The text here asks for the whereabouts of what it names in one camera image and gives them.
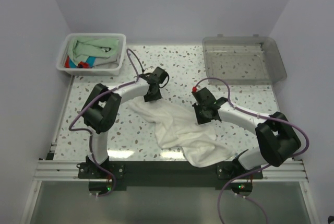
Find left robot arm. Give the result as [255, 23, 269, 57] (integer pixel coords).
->
[81, 67, 169, 179]

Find clear grey plastic bin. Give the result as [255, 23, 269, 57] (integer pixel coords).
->
[202, 36, 287, 85]

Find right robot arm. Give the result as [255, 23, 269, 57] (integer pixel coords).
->
[192, 87, 301, 179]

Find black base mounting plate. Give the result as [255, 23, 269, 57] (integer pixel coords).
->
[76, 158, 248, 195]

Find colourful striped towel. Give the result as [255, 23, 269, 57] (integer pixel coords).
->
[64, 55, 96, 69]

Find white plastic basket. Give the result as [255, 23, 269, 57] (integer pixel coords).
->
[56, 33, 126, 76]

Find mint green towel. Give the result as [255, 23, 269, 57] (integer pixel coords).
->
[67, 37, 120, 65]

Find aluminium frame rail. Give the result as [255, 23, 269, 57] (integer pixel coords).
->
[33, 139, 87, 182]

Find white towel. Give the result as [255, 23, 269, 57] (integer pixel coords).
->
[129, 97, 234, 168]

